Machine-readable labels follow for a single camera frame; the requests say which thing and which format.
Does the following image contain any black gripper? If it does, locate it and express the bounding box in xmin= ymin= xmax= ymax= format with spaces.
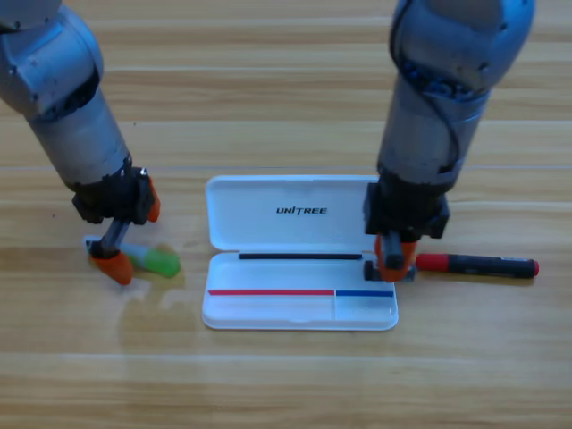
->
xmin=71 ymin=163 xmax=162 ymax=287
xmin=362 ymin=172 xmax=450 ymax=283

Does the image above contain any red black marker pen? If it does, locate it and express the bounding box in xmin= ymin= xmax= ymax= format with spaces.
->
xmin=415 ymin=252 xmax=541 ymax=280

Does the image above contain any white Unitree pencil case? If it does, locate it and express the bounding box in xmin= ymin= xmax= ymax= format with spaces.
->
xmin=201 ymin=174 xmax=399 ymax=332

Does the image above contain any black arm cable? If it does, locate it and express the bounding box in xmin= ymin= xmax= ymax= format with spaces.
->
xmin=388 ymin=0 xmax=461 ymax=173

